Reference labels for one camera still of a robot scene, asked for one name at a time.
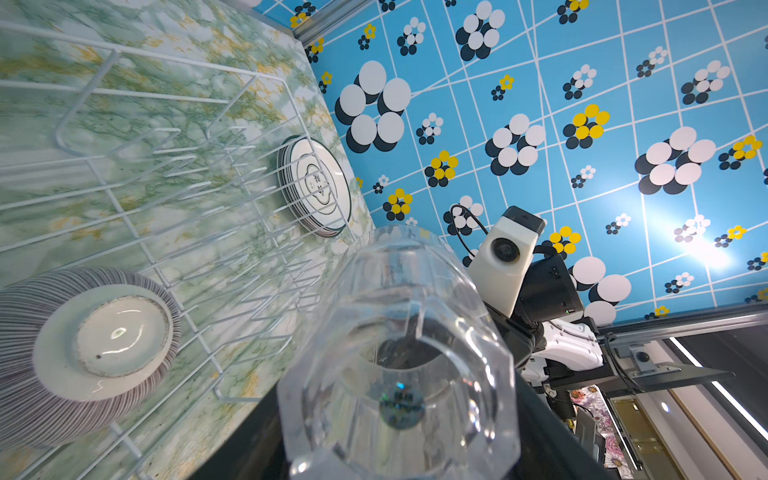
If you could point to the plain white plate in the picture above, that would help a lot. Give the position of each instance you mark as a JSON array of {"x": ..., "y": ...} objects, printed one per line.
[{"x": 314, "y": 186}]

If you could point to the white wire dish rack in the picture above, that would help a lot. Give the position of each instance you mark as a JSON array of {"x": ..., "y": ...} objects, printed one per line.
[{"x": 151, "y": 145}]

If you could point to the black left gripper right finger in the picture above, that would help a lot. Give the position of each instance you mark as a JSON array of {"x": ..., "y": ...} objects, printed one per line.
[{"x": 548, "y": 449}]

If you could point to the aluminium corner post right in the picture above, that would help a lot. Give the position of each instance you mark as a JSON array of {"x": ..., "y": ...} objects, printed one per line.
[{"x": 327, "y": 19}]

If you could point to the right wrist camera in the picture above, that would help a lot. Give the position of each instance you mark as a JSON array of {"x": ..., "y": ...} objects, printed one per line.
[{"x": 501, "y": 263}]

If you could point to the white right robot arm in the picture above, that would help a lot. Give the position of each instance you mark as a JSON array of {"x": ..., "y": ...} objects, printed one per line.
[{"x": 548, "y": 333}]

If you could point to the clear glass cup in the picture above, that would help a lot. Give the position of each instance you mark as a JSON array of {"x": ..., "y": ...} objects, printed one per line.
[{"x": 403, "y": 374}]

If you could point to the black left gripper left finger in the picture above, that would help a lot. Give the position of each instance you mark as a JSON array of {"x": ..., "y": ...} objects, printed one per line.
[{"x": 255, "y": 450}]

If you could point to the round cartoon coaster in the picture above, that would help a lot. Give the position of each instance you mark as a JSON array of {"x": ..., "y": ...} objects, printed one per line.
[{"x": 591, "y": 399}]

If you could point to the aluminium front rail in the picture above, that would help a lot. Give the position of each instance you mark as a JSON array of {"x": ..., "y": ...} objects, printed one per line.
[{"x": 732, "y": 339}]

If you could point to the striped ceramic bowl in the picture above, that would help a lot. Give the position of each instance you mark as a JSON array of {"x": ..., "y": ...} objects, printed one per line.
[{"x": 80, "y": 348}]

